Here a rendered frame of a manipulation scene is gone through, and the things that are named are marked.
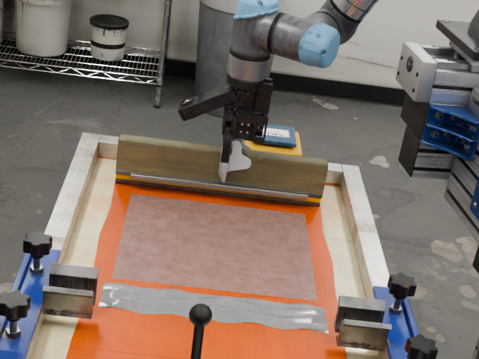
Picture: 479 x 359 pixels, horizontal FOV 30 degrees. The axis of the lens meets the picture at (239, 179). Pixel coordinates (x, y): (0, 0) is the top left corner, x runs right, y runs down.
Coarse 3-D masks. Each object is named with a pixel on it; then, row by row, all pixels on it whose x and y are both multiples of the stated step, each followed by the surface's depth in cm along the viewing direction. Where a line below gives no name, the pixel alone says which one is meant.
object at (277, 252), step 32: (224, 224) 166; (256, 224) 168; (288, 224) 169; (320, 224) 171; (224, 256) 156; (256, 256) 157; (288, 256) 159; (320, 256) 160; (224, 288) 147; (256, 288) 148; (288, 288) 150; (320, 288) 151; (224, 352) 132; (256, 352) 133; (288, 352) 134; (320, 352) 135
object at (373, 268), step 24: (96, 144) 181; (72, 168) 170; (336, 168) 187; (72, 192) 162; (360, 192) 178; (72, 216) 154; (360, 216) 169; (360, 240) 161; (360, 264) 158; (384, 264) 154
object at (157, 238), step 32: (128, 192) 172; (160, 192) 174; (192, 192) 176; (128, 224) 161; (160, 224) 163; (192, 224) 164; (96, 256) 150; (128, 256) 152; (160, 256) 153; (192, 256) 154; (160, 288) 144; (192, 288) 146; (96, 320) 135; (128, 320) 136; (160, 320) 137; (96, 352) 128; (128, 352) 129; (160, 352) 130
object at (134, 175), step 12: (144, 180) 172; (156, 180) 172; (168, 180) 172; (180, 180) 172; (192, 180) 173; (204, 180) 174; (252, 192) 173; (264, 192) 173; (276, 192) 173; (288, 192) 174; (300, 192) 174
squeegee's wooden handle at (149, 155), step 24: (120, 144) 170; (144, 144) 170; (168, 144) 171; (192, 144) 172; (120, 168) 172; (144, 168) 172; (168, 168) 172; (192, 168) 172; (216, 168) 173; (264, 168) 173; (288, 168) 173; (312, 168) 173; (312, 192) 175
